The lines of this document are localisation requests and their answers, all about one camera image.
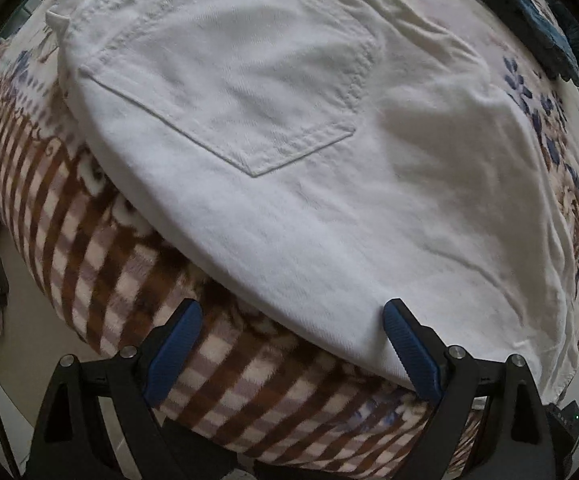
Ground dark blue folded cloth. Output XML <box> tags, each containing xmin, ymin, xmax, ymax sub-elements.
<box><xmin>466</xmin><ymin>0</ymin><xmax>579</xmax><ymax>86</ymax></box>

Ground white pants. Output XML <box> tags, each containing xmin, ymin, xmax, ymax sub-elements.
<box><xmin>44</xmin><ymin>0</ymin><xmax>579</xmax><ymax>408</ymax></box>

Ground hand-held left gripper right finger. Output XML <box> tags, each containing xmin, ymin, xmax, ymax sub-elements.
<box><xmin>382</xmin><ymin>298</ymin><xmax>570</xmax><ymax>480</ymax></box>

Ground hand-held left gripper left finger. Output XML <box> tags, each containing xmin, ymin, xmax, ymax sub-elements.
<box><xmin>24</xmin><ymin>298</ymin><xmax>240</xmax><ymax>480</ymax></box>

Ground floral checked blanket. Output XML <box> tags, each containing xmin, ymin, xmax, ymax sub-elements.
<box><xmin>0</xmin><ymin>0</ymin><xmax>579</xmax><ymax>476</ymax></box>

